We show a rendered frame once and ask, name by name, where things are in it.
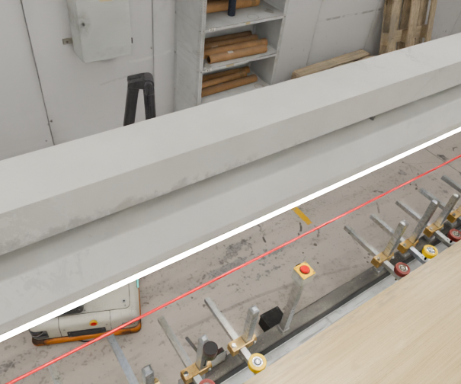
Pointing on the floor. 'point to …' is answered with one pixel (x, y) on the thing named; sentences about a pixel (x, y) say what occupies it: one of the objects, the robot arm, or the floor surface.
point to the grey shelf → (185, 94)
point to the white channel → (202, 142)
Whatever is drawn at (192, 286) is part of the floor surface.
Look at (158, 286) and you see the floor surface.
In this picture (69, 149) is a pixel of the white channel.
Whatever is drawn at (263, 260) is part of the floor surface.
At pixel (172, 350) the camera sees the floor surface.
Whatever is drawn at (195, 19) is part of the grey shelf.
